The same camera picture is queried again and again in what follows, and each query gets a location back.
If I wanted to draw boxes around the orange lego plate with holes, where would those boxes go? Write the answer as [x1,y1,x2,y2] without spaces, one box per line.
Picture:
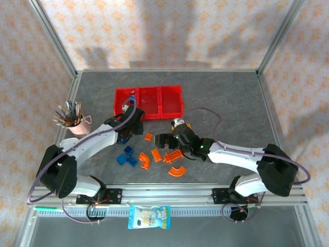
[163,150,185,164]

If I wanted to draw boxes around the orange lego brick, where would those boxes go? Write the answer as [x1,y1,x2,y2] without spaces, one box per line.
[151,148,162,163]

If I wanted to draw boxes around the orange curved lego piece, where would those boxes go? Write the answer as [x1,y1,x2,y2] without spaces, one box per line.
[138,152,151,171]
[168,165,188,178]

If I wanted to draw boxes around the pink cup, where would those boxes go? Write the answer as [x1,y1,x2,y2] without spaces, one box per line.
[67,115,93,136]

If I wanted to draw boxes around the blue snack bag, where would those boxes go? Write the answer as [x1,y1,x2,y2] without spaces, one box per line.
[127,204,172,230]

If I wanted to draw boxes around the green plastic stick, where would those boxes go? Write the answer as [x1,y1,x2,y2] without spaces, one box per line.
[33,206,65,212]

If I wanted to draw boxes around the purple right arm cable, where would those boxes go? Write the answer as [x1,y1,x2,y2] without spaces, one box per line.
[189,107,311,223]

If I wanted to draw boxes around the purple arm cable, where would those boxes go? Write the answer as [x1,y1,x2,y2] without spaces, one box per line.
[189,107,311,223]
[27,99,137,224]

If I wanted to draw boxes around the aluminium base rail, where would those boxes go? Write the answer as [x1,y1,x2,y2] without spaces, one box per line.
[27,183,308,206]

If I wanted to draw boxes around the grey slotted cable duct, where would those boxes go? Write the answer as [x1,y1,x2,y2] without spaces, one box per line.
[34,205,258,217]

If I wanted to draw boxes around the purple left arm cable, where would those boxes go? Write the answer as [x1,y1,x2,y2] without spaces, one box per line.
[27,99,137,224]

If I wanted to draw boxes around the aluminium frame post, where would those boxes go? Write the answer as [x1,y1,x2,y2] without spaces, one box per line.
[256,0,306,77]
[27,0,78,78]

